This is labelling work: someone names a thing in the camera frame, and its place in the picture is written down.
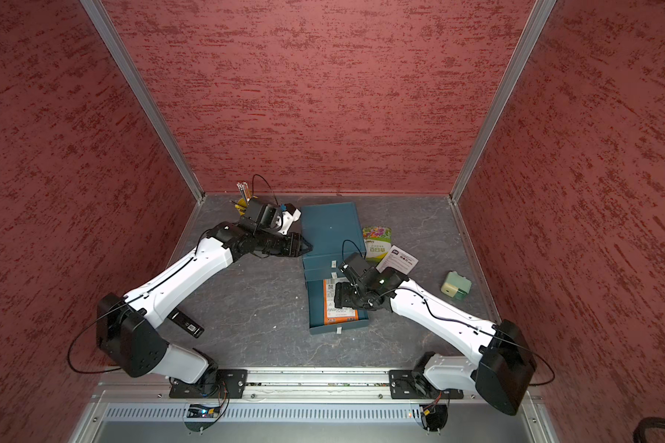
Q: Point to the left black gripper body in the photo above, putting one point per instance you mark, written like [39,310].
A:
[279,245]

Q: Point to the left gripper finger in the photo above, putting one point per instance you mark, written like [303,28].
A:
[299,253]
[301,242]

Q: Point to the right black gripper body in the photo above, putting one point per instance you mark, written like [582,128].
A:
[354,295]

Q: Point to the teal three-drawer cabinet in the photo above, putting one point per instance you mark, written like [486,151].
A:
[335,232]

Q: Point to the teal bottom drawer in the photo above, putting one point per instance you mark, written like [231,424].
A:
[324,316]

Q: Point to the white label seed bag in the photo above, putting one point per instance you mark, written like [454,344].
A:
[398,259]

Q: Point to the green flower seed bag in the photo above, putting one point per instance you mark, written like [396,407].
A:
[378,242]

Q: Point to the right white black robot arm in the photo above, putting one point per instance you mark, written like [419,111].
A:
[499,365]

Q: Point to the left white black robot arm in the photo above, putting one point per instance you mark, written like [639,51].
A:
[127,326]

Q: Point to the yellow pencil cup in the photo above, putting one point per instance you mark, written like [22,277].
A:
[241,205]

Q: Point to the green cream pencil sharpener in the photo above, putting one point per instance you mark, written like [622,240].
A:
[456,286]

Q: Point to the black tag with label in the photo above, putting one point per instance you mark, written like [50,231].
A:
[186,323]

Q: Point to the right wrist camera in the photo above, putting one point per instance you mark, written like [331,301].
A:
[357,270]

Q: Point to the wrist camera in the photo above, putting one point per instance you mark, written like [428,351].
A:
[286,216]
[357,270]

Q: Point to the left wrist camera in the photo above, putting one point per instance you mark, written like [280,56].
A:
[286,216]

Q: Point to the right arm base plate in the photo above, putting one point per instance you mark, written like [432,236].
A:
[411,385]

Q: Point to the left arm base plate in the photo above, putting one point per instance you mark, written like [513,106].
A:
[214,384]

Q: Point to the aluminium front rail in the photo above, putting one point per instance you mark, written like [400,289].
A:
[298,404]

